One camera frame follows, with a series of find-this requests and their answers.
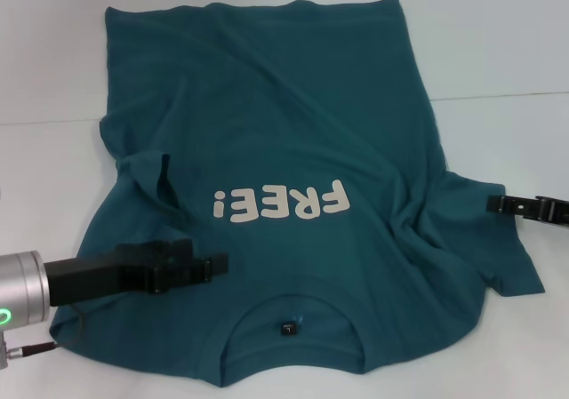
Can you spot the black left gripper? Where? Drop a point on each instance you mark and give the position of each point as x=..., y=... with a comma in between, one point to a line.
x=89, y=276

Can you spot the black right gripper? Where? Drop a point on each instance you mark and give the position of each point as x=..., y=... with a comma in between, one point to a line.
x=561, y=214

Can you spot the teal t-shirt with FREE print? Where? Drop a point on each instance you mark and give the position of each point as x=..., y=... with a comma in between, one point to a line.
x=266, y=106

